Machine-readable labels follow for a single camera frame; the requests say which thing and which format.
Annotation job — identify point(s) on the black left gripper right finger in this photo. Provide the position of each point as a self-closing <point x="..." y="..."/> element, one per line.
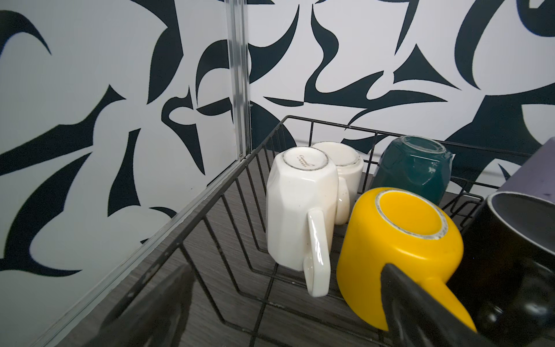
<point x="425" y="313"/>

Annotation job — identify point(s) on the black ceramic mug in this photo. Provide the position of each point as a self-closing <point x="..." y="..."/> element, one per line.
<point x="506" y="277"/>

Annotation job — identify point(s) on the yellow ceramic mug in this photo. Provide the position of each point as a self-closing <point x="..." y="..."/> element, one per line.
<point x="395" y="226"/>

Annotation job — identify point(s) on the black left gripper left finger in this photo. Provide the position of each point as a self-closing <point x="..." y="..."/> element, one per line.
<point x="158" y="319"/>

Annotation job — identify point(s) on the lilac plastic cup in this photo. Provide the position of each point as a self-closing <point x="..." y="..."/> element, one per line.
<point x="536" y="176"/>

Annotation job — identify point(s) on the white mug red inside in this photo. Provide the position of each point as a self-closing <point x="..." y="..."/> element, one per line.
<point x="349" y="166"/>

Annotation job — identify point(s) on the black wire dish rack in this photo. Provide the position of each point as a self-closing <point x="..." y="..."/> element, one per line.
<point x="241" y="297"/>

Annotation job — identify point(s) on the cream white ceramic mug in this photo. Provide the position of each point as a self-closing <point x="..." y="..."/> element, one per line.
<point x="301" y="202"/>

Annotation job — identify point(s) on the green mug white inside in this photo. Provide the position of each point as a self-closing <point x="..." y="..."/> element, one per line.
<point x="416" y="164"/>

